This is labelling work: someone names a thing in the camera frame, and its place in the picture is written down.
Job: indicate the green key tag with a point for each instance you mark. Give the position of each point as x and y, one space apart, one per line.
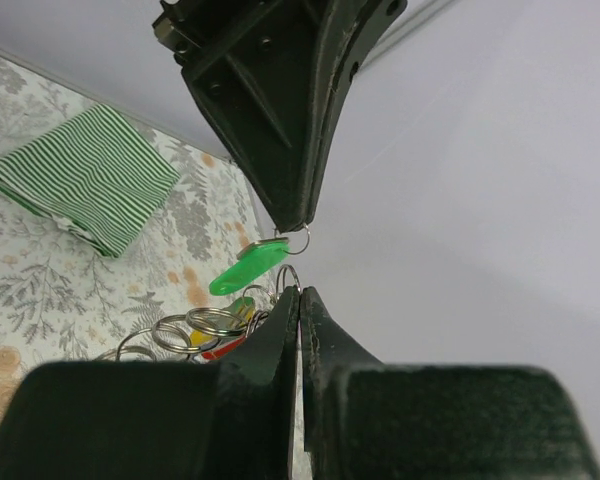
253 261

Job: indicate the green striped cloth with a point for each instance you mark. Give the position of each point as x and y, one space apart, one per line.
94 175

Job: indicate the metal key ring disc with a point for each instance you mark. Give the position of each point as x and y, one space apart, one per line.
169 337

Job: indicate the red key tag with key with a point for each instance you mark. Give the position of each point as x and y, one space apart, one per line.
222 350

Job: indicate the left aluminium frame post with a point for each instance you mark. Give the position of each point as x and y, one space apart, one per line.
417 15

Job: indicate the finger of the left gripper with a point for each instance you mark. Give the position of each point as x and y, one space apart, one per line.
347 33

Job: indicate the yellow key tag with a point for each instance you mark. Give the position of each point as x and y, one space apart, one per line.
211 324

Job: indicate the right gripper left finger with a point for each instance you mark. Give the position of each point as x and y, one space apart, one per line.
228 419

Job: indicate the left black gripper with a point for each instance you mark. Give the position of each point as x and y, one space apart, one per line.
247 66

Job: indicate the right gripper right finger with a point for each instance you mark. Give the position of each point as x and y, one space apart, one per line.
365 419

